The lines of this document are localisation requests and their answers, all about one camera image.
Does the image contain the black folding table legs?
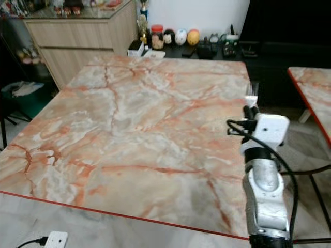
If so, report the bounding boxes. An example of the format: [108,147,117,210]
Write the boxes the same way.
[0,115,27,151]
[282,106,331,220]

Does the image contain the small black box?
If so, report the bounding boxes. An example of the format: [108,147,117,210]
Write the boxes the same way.
[197,42,217,60]

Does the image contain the green waste bin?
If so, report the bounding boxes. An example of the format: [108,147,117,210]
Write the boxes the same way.
[2,80,53,120]

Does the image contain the yellow egg shaped figure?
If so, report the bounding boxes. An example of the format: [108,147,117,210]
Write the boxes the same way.
[187,28,200,46]

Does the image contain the black display shelf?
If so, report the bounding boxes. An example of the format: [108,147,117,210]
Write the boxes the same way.
[0,0,63,112]

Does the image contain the black television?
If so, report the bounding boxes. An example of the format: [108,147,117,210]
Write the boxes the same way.
[240,0,331,45]

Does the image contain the white egg shaped figure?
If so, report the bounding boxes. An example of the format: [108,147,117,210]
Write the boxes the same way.
[175,29,188,46]

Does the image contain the black egg shaped figure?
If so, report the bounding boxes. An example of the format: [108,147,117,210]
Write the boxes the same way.
[163,29,176,46]

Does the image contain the red lid snack jar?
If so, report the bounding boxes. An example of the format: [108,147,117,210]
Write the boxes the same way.
[151,24,165,50]

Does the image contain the white cardboard box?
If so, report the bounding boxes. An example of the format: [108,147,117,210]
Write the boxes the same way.
[128,41,145,56]

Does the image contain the gold trophy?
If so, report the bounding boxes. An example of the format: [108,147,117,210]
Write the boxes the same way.
[138,0,150,45]

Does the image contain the light wooden cabinet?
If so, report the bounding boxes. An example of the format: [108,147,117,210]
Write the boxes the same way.
[24,2,139,89]

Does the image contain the brown figurine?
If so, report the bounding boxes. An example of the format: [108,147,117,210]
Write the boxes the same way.
[63,0,85,17]

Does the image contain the small red tray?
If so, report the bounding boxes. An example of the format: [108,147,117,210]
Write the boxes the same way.
[103,0,125,10]

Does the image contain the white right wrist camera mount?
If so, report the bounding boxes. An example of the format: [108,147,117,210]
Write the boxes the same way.
[254,114,290,148]

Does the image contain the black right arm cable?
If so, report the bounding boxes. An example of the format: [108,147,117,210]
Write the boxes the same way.
[227,119,299,241]

